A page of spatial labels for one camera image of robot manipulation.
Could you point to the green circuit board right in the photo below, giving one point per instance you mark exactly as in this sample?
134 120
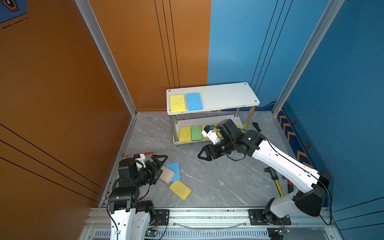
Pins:
282 232

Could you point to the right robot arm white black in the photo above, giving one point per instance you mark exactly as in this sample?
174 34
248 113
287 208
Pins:
312 186

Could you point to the dark yellow sponge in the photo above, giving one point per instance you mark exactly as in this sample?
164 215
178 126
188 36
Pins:
181 190

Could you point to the pink beige sponge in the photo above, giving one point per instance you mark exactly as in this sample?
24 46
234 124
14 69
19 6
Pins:
167 175

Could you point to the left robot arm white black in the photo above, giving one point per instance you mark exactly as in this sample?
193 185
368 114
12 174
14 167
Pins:
130 216

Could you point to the aluminium corner post right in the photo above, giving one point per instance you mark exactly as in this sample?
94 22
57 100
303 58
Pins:
317 36

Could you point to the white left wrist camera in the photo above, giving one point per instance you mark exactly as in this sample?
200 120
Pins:
140 161

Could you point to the pale yellow orange sponge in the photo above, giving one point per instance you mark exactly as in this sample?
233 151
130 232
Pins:
205 130

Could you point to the yellow foam sponge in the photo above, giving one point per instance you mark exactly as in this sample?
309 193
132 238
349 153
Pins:
217 131

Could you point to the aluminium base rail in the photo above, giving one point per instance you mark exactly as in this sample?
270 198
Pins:
217 223

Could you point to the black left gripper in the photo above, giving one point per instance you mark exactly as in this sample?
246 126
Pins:
152 169

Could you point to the black yellow screwdriver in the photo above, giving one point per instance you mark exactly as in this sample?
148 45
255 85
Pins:
256 126

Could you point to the light blue sponge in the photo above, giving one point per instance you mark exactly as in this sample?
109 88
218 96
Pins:
175 167

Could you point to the green circuit board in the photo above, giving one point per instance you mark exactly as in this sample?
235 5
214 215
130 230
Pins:
282 232
151 233

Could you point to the green circuit board left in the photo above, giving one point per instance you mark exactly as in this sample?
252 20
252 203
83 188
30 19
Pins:
151 233

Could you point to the red pipe wrench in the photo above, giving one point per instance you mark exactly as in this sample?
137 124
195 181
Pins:
290 187

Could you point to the aluminium corner post left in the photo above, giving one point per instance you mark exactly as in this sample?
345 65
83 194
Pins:
101 42

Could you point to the yellow green textured sponge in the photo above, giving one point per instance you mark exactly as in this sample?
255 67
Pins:
185 135

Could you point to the white two-tier shelf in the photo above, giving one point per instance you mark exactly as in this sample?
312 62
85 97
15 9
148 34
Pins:
238 96

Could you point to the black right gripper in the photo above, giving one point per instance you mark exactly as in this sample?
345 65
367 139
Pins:
214 150

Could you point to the large yellow textured sponge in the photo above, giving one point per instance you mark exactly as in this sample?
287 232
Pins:
177 104

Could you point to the blue textured sponge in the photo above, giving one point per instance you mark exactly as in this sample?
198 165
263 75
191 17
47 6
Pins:
194 102

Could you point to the aluminium corner post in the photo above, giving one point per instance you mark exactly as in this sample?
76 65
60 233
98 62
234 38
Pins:
101 42
317 36

